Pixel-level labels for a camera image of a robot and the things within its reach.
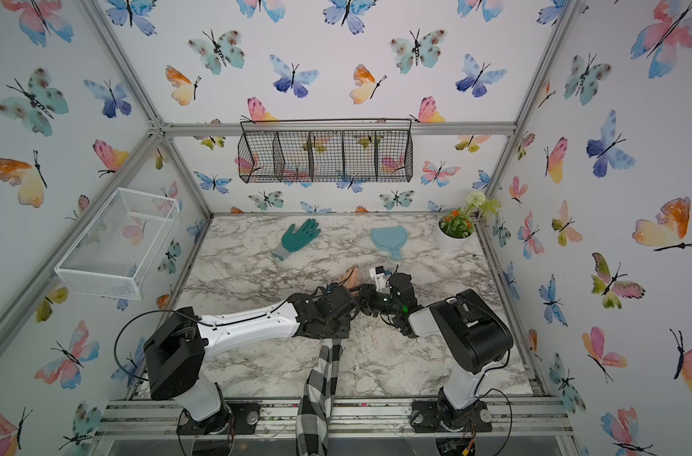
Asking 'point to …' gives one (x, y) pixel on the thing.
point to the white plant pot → (455, 233)
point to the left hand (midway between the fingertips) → (349, 328)
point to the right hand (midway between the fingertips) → (347, 295)
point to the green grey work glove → (296, 241)
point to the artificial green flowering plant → (479, 206)
